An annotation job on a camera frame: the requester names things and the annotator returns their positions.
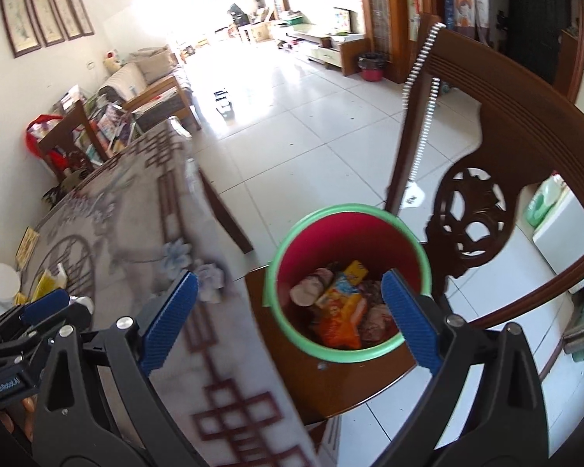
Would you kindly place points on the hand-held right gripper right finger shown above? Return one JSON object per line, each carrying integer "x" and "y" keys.
{"x": 411, "y": 321}

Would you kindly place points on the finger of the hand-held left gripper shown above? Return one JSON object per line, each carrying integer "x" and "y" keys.
{"x": 48, "y": 304}
{"x": 68, "y": 318}

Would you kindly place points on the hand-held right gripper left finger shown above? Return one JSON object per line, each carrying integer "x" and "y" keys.
{"x": 170, "y": 321}

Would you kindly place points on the red bin with green rim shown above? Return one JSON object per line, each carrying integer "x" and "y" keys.
{"x": 345, "y": 238}

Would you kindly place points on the person's left hand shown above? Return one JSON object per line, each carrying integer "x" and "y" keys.
{"x": 7, "y": 421}

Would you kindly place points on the yellow plastic bag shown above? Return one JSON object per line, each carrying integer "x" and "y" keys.
{"x": 48, "y": 282}

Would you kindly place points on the white round container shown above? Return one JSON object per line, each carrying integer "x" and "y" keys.
{"x": 0, "y": 282}

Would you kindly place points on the yellow card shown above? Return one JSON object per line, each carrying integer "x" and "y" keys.
{"x": 27, "y": 247}

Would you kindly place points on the orange snack packet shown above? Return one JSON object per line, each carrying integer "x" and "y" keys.
{"x": 338, "y": 331}

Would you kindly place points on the small yellow packet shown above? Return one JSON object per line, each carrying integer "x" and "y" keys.
{"x": 354, "y": 271}

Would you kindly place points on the yellow blue snack packet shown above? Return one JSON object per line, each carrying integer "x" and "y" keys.
{"x": 340, "y": 292}

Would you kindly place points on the beige sausage wrapper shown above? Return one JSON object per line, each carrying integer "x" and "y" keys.
{"x": 304, "y": 292}

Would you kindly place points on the grey printed tablecloth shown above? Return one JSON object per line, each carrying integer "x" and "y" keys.
{"x": 126, "y": 214}

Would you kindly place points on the white paper tag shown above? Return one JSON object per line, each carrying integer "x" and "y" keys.
{"x": 413, "y": 195}

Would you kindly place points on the red plastic bag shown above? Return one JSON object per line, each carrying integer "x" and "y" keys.
{"x": 35, "y": 141}

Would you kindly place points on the plain wooden chair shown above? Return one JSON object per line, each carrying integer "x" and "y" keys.
{"x": 65, "y": 134}

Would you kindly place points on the white storage box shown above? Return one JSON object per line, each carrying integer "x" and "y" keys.
{"x": 564, "y": 238}

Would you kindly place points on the green plastic bag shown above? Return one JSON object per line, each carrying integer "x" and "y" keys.
{"x": 545, "y": 202}

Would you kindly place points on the pile of magazines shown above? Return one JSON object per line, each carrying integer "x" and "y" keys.
{"x": 109, "y": 124}

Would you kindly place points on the wooden sofa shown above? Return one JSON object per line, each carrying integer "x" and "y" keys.
{"x": 160, "y": 99}

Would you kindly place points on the small black floor stand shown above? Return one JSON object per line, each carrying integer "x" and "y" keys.
{"x": 224, "y": 103}

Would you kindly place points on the carved wooden dining chair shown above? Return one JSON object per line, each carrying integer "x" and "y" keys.
{"x": 516, "y": 107}

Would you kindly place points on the small plush toy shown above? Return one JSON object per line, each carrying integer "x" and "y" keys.
{"x": 112, "y": 60}

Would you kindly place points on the red bin with black liner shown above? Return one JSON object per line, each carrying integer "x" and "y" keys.
{"x": 372, "y": 67}

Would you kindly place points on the beige sofa cushion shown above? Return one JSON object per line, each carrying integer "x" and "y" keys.
{"x": 153, "y": 64}

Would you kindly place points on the white television cabinet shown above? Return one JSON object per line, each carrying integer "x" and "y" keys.
{"x": 326, "y": 53}

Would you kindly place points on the cardboard box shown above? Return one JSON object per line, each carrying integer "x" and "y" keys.
{"x": 260, "y": 31}

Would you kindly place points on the wooden glass partition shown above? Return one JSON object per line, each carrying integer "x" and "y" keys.
{"x": 382, "y": 14}

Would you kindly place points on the cartoon printed curtain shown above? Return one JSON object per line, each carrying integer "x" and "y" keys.
{"x": 469, "y": 2}

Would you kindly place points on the dark door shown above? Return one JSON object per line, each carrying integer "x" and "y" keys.
{"x": 540, "y": 14}

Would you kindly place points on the framed wall picture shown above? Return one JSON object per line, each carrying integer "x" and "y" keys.
{"x": 46, "y": 15}
{"x": 22, "y": 22}
{"x": 67, "y": 13}
{"x": 81, "y": 12}

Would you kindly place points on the wall calendar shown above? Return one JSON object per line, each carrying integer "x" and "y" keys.
{"x": 414, "y": 14}

